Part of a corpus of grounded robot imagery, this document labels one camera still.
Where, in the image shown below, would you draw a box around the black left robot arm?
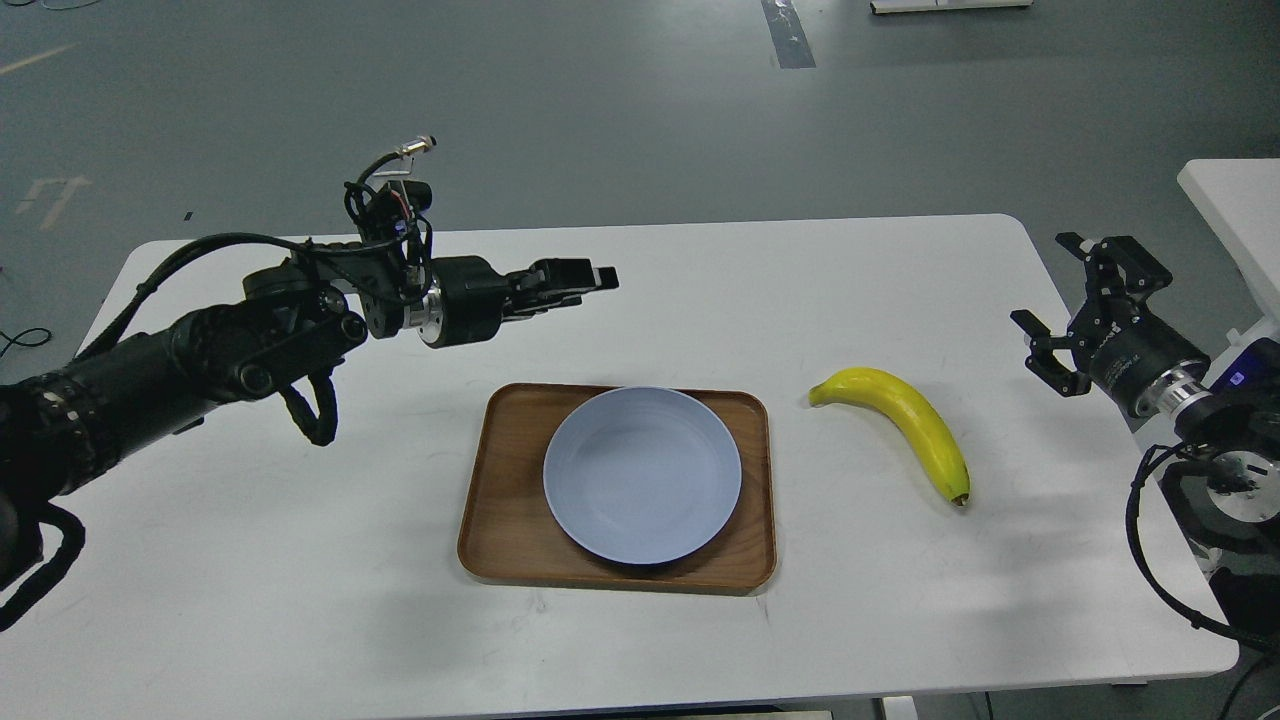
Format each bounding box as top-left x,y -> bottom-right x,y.
1,136 -> 620,628

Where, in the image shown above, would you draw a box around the yellow banana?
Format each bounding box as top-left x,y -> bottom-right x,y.
806,366 -> 972,509

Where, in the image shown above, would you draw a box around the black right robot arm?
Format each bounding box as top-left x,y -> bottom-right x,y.
1010,232 -> 1277,657

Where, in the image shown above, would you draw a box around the white object on floor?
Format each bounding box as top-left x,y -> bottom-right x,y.
869,0 -> 1036,15

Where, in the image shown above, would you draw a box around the light blue plate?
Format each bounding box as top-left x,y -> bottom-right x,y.
541,386 -> 744,566

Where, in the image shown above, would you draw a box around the white side table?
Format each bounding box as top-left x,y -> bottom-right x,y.
1178,158 -> 1279,345

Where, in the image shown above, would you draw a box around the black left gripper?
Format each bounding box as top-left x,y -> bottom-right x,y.
420,256 -> 620,348

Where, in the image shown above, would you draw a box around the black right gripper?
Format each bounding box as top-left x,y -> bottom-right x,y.
1010,232 -> 1210,419

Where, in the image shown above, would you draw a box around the brown wooden tray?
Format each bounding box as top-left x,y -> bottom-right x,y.
457,383 -> 777,596

